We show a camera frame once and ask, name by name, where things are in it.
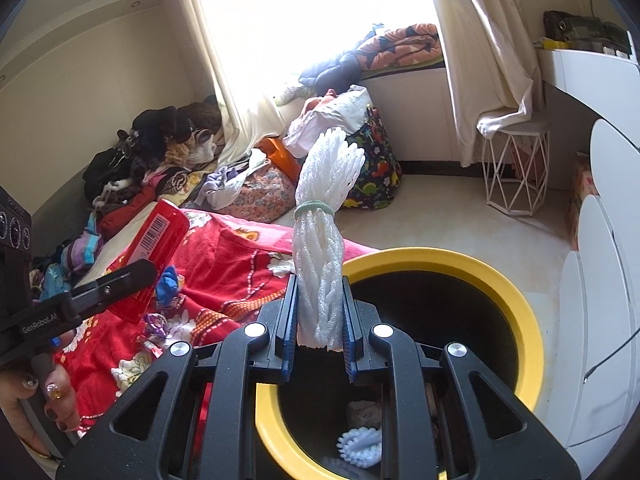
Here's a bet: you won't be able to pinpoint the printed cardboard box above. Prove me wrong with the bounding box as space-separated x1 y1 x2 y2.
565 152 601 253

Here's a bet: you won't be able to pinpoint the cream curtain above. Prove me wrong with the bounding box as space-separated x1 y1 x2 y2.
420 0 546 168
172 0 301 166

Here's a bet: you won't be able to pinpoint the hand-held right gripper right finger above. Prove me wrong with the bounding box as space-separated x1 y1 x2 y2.
342 277 583 480

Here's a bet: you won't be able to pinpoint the white laundry bundle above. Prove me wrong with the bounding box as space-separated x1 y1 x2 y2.
284 85 373 158

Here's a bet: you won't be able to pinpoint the person's left hand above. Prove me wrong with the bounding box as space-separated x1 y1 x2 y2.
0 330 81 461

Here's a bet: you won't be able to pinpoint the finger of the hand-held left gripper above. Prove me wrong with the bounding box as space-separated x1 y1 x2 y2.
62 259 159 323

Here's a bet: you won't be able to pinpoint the dinosaur print laundry basket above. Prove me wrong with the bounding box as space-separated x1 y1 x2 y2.
345 105 403 211

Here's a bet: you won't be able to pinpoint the white green pillow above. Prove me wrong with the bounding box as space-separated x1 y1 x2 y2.
275 84 312 107

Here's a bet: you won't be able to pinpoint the gold bracelet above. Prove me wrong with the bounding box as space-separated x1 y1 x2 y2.
17 435 53 461

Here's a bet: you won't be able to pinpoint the pile of dark clothes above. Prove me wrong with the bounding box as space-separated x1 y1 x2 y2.
82 102 223 211

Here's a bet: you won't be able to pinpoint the grey bed headboard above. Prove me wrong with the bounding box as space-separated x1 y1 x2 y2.
30 160 131 261

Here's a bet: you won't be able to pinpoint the window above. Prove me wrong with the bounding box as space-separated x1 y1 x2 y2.
225 0 441 86

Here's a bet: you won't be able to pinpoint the white window seat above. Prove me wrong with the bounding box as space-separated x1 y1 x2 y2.
360 62 463 163

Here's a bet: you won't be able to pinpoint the large white foam net bundle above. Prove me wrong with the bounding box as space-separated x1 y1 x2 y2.
291 127 367 352

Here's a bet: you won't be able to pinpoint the floral fabric bag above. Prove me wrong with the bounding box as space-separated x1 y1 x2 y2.
220 165 298 223

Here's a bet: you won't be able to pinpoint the white printed plastic bag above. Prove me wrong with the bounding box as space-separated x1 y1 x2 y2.
345 400 383 428

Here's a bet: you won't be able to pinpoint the striped purple cloth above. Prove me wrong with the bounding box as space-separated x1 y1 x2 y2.
60 232 106 273

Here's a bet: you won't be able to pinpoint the black bin with yellow rim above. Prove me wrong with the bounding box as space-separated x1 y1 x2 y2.
255 247 546 480

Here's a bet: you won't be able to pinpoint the white wire stool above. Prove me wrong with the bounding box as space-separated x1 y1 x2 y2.
477 110 551 218

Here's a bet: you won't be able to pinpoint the orange patterned quilt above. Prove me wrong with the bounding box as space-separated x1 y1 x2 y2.
356 23 443 70

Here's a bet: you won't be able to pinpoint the shiny foil candy wrapper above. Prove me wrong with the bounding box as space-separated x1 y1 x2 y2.
141 312 176 348

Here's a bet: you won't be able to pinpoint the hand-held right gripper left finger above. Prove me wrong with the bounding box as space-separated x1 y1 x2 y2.
55 274 301 480

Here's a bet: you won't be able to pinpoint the orange bag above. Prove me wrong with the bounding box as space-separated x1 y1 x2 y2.
257 137 303 181

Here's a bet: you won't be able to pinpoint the red snack packet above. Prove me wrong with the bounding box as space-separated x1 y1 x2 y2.
102 199 190 323

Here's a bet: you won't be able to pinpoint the red floral blanket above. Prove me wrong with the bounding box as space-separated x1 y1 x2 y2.
52 207 381 441

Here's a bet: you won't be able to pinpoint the white scalloped chair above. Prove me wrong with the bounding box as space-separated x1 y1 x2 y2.
560 117 640 448

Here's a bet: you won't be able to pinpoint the white lavender clothes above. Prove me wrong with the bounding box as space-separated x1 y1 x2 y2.
200 147 271 211

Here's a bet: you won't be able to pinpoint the blue plastic wrapper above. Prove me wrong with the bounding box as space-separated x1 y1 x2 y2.
156 265 182 308

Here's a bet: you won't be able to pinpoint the red folded cloth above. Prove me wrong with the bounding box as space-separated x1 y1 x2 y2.
97 200 161 232

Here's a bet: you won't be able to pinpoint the white vanity desk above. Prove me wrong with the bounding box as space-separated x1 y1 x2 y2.
537 45 640 131

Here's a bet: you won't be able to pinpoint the black cable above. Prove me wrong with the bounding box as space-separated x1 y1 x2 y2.
582 330 640 386

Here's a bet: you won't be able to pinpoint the camouflage bag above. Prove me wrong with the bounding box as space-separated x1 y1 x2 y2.
542 10 631 56

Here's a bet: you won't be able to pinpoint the dark jacket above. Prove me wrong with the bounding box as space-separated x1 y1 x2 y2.
298 52 362 88

